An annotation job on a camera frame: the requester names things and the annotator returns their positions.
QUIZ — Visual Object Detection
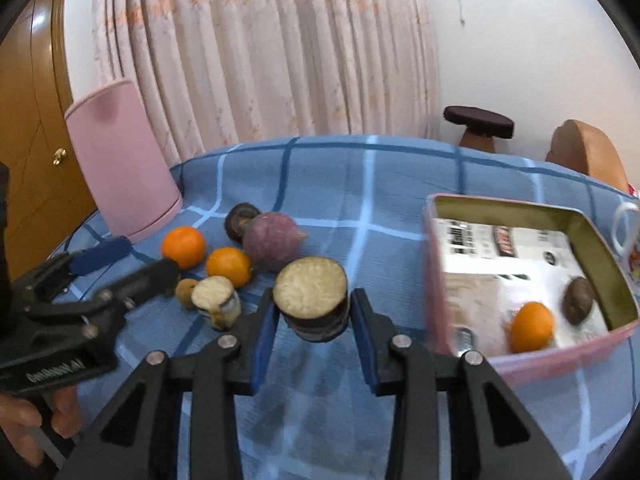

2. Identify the white floral curtain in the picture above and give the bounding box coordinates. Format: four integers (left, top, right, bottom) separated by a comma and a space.
92, 0, 441, 166

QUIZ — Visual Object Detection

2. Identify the pink tin box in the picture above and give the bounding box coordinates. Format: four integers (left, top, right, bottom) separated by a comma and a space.
422, 193, 640, 386

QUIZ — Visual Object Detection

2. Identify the dark round stool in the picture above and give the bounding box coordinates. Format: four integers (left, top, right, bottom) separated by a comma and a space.
443, 106, 516, 153

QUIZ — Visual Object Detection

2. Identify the green kiwi fruit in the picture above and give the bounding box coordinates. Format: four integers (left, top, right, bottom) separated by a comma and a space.
175, 278, 199, 311

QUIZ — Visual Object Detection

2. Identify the brown leather chair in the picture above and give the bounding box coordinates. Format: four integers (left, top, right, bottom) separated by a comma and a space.
545, 120, 630, 193

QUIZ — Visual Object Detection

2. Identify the person's left hand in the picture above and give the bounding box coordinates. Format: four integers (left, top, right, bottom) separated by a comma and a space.
0, 386, 84, 468

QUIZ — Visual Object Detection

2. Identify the printed paper liner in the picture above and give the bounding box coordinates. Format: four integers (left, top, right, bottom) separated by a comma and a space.
435, 217, 611, 356

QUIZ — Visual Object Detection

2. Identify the large orange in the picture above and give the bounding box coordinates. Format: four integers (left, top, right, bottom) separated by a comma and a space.
161, 226, 207, 270

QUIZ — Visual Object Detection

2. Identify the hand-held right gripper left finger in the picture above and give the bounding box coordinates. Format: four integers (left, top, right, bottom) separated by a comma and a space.
52, 287, 281, 480

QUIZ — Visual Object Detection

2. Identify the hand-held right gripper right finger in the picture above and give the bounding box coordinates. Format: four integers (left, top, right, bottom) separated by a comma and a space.
349, 287, 573, 480

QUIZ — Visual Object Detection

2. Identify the round purple sweet potato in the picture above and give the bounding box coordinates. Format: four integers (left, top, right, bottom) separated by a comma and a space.
242, 211, 308, 273

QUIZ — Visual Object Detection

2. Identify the wooden door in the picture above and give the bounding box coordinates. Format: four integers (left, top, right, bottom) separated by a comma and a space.
0, 0, 96, 281

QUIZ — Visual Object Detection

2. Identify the white printed mug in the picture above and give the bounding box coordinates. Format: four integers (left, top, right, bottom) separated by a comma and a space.
611, 201, 640, 291

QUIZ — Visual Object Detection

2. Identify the blue plaid blanket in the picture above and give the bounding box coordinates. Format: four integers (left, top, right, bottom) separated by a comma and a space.
0, 135, 640, 480

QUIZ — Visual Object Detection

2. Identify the small orange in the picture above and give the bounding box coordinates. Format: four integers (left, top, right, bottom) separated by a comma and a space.
206, 247, 252, 288
509, 301, 556, 353

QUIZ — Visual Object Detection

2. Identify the pink electric kettle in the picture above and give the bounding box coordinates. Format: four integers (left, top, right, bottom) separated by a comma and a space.
64, 79, 184, 242

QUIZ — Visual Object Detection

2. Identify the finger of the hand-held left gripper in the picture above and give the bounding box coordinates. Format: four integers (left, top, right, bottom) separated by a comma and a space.
22, 259, 182, 341
10, 236, 132, 311

